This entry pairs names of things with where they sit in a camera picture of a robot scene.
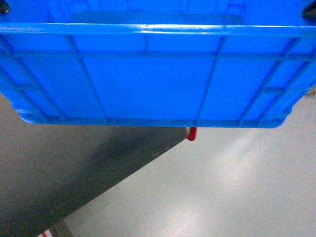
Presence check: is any large blue plastic crate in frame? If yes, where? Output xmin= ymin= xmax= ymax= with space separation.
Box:
xmin=0 ymin=0 xmax=316 ymax=128

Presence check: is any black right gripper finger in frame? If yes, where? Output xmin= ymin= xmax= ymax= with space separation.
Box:
xmin=302 ymin=1 xmax=316 ymax=20

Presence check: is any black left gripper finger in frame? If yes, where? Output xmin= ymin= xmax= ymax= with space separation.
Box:
xmin=0 ymin=0 xmax=10 ymax=14

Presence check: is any red table corner guard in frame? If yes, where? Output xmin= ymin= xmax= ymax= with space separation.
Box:
xmin=186 ymin=127 xmax=198 ymax=142

